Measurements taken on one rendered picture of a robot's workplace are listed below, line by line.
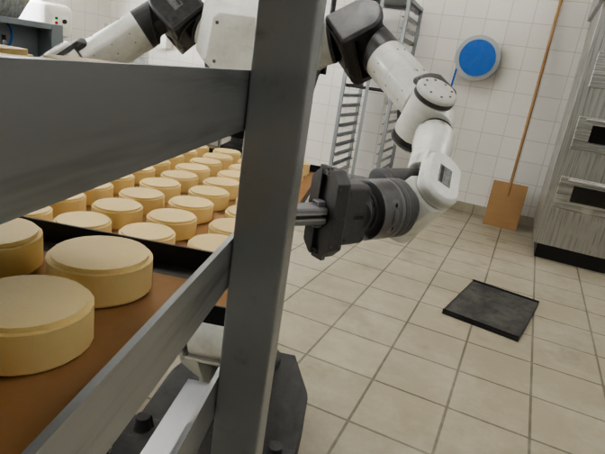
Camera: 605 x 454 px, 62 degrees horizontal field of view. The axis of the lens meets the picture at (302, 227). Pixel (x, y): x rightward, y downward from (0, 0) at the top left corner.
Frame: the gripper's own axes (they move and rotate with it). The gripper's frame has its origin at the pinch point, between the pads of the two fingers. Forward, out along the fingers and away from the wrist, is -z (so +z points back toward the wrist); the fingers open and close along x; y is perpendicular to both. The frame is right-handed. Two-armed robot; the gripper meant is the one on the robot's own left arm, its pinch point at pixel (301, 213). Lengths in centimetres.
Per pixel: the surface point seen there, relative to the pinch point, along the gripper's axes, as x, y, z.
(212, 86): 16.7, 30.4, -29.4
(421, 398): -98, -49, 111
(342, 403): -98, -61, 80
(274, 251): 8.1, 28.0, -23.7
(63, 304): 7.8, 29.9, -34.8
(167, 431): -3.3, 26.3, -28.5
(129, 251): 7.9, 25.4, -30.7
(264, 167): 12.7, 27.3, -24.5
